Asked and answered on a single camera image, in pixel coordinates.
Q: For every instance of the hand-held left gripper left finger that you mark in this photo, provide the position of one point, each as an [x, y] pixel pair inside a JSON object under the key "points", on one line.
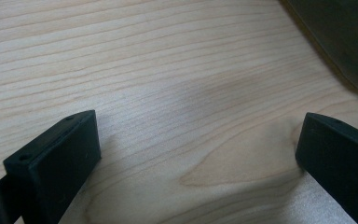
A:
{"points": [[52, 168]]}

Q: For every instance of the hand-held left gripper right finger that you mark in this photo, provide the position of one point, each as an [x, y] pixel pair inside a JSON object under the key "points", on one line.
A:
{"points": [[341, 158]]}

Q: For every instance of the clear plastic storage box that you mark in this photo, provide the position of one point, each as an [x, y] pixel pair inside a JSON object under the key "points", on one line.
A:
{"points": [[348, 37]]}

